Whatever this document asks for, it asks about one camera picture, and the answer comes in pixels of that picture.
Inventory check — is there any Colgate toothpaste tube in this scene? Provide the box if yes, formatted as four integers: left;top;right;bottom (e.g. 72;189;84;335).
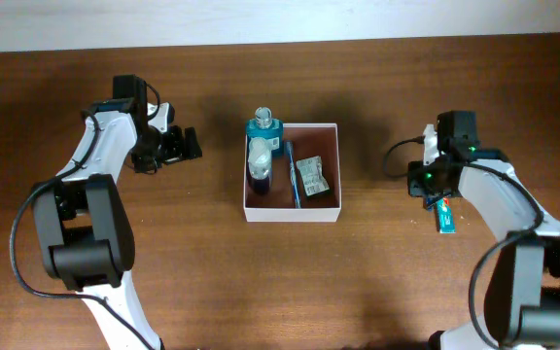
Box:
436;198;456;234

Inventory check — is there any purple foaming soap pump bottle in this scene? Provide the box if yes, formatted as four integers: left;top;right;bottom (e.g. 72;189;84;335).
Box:
247;137;272;195

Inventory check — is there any blue Listerine mouthwash bottle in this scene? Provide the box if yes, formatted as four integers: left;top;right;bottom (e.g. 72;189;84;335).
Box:
245;107;284;158

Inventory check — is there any blue white toothbrush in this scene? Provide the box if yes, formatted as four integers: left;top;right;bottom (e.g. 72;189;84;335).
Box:
285;141;301;209

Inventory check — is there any green white wipes packet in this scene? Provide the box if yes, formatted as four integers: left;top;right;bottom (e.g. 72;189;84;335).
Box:
297;156;330;197

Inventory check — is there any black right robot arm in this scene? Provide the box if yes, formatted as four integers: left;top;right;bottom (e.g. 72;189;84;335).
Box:
407;122;560;349

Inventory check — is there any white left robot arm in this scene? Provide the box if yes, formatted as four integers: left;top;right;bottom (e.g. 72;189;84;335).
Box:
21;97;201;349

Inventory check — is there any pink cardboard box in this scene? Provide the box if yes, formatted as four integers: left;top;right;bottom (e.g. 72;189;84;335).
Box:
242;123;342;223

